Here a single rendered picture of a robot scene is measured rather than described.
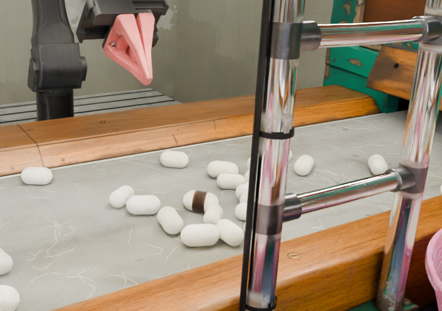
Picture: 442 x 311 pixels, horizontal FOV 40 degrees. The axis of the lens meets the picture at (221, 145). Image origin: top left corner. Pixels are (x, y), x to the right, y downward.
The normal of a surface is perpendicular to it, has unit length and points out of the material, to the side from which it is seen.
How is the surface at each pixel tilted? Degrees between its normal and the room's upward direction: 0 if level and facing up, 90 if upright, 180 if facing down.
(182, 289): 0
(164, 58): 90
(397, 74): 67
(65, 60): 71
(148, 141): 45
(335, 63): 90
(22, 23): 90
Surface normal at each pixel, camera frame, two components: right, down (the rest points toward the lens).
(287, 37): 0.11, 0.34
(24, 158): 0.43, -0.44
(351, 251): 0.06, -0.94
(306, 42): 0.53, 0.49
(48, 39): 0.48, 0.00
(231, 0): -0.83, 0.15
